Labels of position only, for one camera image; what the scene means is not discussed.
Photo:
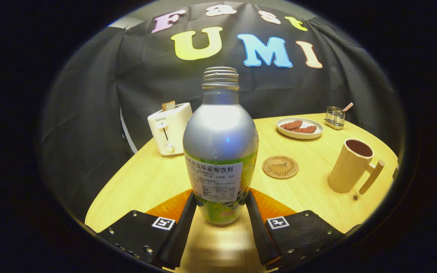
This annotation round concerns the red meat piece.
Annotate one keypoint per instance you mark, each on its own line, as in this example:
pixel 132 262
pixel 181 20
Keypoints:
pixel 305 129
pixel 290 125

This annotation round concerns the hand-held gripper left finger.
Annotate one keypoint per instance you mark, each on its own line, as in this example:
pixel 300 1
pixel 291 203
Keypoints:
pixel 182 235

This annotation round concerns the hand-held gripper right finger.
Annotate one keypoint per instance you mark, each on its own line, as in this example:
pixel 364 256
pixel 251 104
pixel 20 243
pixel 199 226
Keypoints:
pixel 258 235

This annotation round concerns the pink straw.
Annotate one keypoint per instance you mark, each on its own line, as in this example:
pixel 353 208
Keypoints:
pixel 348 107

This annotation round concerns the black backdrop cloth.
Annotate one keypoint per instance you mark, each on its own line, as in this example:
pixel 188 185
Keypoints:
pixel 89 113

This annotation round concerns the white toaster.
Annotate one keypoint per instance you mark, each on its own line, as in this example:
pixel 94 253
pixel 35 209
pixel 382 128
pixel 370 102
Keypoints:
pixel 169 131

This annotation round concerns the bread slice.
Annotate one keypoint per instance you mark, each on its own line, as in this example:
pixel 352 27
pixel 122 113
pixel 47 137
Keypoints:
pixel 168 105

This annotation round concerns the wooden table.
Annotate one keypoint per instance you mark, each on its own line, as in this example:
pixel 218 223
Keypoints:
pixel 146 185

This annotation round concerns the silver green juice bottle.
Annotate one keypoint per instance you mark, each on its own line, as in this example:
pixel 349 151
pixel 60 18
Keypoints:
pixel 220 132

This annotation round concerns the round cork coaster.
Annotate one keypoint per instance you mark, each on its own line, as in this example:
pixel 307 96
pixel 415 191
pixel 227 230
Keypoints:
pixel 280 167

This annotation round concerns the white round plate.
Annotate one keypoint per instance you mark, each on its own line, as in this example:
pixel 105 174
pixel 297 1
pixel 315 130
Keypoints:
pixel 309 123

